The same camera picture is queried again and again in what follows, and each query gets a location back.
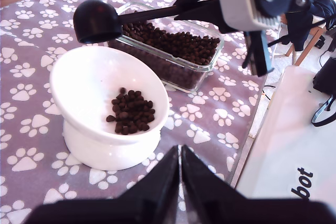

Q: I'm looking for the brown cat food kibble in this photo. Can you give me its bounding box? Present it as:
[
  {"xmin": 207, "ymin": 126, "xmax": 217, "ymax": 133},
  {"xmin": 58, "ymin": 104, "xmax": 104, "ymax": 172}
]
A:
[
  {"xmin": 106, "ymin": 87, "xmax": 156, "ymax": 135},
  {"xmin": 109, "ymin": 20, "xmax": 221, "ymax": 91}
]

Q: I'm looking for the black plastic measuring spoon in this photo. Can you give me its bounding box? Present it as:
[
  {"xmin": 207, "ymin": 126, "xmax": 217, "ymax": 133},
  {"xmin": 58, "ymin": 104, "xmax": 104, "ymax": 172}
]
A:
[{"xmin": 72, "ymin": 0, "xmax": 190, "ymax": 44}]

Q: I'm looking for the white ceramic paw-print bowl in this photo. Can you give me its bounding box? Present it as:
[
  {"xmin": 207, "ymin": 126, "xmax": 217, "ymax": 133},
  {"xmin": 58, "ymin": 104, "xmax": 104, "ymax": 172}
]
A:
[{"xmin": 49, "ymin": 46, "xmax": 170, "ymax": 172}]

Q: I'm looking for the rectangular clear glass container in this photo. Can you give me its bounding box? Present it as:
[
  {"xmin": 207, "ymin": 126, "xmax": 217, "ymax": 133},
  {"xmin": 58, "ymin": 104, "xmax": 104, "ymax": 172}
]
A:
[{"xmin": 106, "ymin": 1, "xmax": 225, "ymax": 94}]

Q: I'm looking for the white board with logo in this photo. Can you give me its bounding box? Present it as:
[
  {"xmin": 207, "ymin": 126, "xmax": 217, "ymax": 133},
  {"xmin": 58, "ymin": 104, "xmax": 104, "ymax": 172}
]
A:
[{"xmin": 233, "ymin": 65, "xmax": 336, "ymax": 204}]

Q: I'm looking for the wooden chair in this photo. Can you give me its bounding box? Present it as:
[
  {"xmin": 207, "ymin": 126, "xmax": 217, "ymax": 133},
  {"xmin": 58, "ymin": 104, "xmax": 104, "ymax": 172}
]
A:
[{"xmin": 285, "ymin": 15, "xmax": 333, "ymax": 67}]

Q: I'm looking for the dark fabric bag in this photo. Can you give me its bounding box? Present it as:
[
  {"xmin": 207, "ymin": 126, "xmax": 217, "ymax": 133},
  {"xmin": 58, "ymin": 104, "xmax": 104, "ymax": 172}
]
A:
[{"xmin": 285, "ymin": 0, "xmax": 336, "ymax": 51}]

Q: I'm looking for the purple paw-print cloth mat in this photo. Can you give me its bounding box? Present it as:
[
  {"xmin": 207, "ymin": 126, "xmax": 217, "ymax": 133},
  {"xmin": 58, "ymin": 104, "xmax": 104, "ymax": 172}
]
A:
[{"xmin": 0, "ymin": 0, "xmax": 276, "ymax": 224}]

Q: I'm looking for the black grey strap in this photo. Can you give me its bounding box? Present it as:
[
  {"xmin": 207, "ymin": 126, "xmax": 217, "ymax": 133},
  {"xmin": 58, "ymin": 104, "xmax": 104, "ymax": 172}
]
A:
[{"xmin": 311, "ymin": 95, "xmax": 336, "ymax": 127}]

